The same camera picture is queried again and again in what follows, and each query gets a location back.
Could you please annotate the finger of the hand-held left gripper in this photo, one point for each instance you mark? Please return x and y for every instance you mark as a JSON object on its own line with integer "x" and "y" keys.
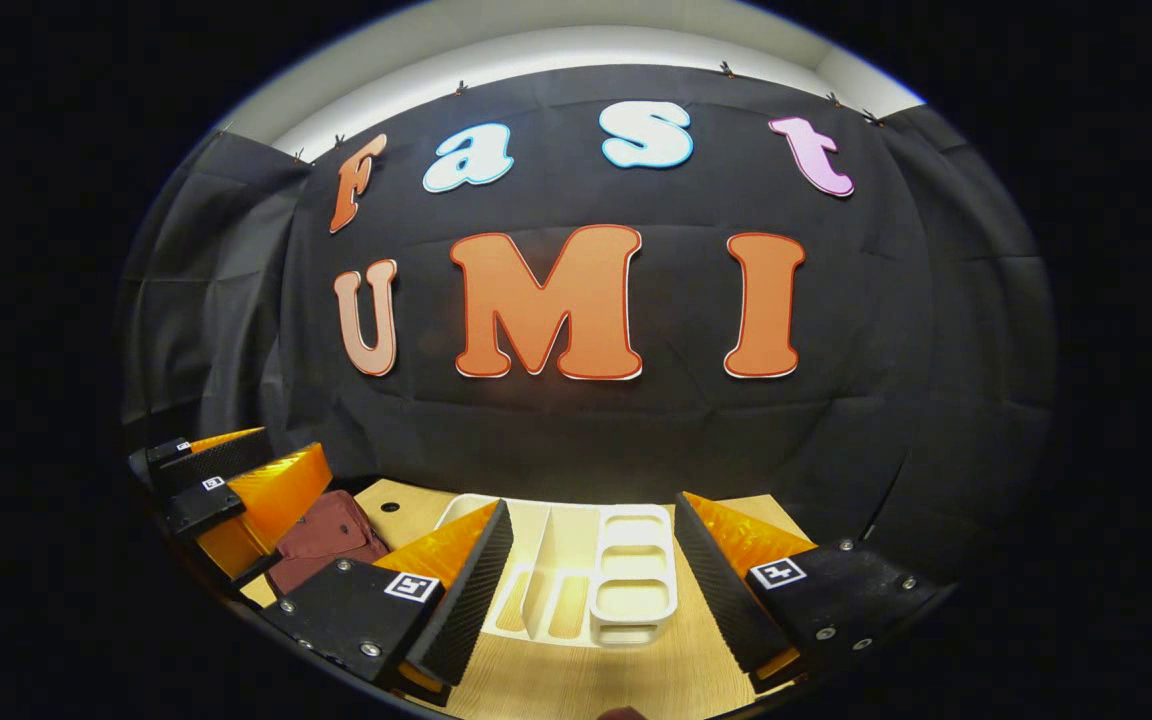
{"x": 201, "y": 505}
{"x": 216, "y": 458}

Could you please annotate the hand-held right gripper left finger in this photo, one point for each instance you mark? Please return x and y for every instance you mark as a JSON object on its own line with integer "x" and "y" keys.
{"x": 471, "y": 600}

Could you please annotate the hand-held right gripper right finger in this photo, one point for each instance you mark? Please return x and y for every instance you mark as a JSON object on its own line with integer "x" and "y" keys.
{"x": 721, "y": 600}

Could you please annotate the white plastic bookshelf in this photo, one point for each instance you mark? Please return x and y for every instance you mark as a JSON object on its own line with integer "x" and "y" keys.
{"x": 626, "y": 560}

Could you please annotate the maroon schoolbag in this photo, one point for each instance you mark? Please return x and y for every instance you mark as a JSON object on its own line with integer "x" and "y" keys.
{"x": 326, "y": 535}

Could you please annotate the black backdrop cloth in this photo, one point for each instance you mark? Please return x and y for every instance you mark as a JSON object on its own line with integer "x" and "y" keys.
{"x": 636, "y": 430}

